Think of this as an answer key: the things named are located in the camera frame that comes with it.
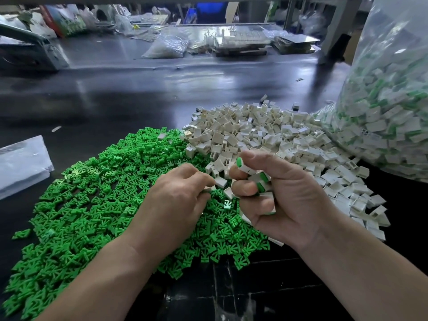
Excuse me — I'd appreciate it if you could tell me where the pile of green plastic clips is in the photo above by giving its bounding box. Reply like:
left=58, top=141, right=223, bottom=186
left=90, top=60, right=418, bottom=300
left=3, top=127, right=272, bottom=320

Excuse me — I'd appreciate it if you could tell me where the dark flat tray stack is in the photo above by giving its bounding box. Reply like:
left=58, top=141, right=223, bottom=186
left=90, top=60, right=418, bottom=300
left=273, top=33, right=321, bottom=55

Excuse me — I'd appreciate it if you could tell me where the grey heat sealer machine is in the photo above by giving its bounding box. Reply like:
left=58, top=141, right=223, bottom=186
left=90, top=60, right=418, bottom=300
left=0, top=22, right=70, bottom=71

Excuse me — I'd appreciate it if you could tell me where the person's right forearm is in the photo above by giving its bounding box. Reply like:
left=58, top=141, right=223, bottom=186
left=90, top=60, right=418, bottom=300
left=304, top=216, right=428, bottom=321

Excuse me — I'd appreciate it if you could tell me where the green and white assembled part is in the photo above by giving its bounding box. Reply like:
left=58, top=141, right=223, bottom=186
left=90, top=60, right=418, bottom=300
left=251, top=172, right=272, bottom=193
left=235, top=156, right=255, bottom=176

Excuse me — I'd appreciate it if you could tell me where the stack of clear flat bags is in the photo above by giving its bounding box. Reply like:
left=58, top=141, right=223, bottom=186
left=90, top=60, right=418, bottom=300
left=0, top=135, right=55, bottom=200

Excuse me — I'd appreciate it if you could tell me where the person's right hand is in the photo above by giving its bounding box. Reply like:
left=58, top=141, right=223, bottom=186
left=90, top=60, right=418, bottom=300
left=229, top=150, right=335, bottom=251

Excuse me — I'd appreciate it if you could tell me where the clear plastic bag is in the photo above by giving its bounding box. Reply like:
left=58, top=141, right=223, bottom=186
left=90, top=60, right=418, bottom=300
left=314, top=0, right=428, bottom=183

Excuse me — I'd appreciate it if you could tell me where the pile of white plastic caps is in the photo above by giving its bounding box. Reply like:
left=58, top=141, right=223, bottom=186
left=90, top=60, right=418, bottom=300
left=182, top=100, right=389, bottom=247

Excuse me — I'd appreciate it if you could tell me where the person's left hand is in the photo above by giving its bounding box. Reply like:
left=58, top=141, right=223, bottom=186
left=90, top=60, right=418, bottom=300
left=123, top=163, right=216, bottom=261

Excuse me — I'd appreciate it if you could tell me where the small clear bag of parts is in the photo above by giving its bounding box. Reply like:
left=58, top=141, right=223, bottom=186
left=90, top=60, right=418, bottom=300
left=142, top=33, right=190, bottom=59

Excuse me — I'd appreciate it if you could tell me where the person's left forearm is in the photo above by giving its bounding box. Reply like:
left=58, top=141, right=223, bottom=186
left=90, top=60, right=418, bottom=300
left=37, top=236, right=158, bottom=321

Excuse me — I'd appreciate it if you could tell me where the blue crate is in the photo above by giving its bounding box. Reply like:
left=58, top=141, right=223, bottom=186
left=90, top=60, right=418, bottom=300
left=190, top=3, right=230, bottom=24

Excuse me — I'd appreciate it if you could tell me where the grey metal slanted post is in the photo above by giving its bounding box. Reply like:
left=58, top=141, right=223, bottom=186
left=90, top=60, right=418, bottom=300
left=320, top=0, right=365, bottom=64

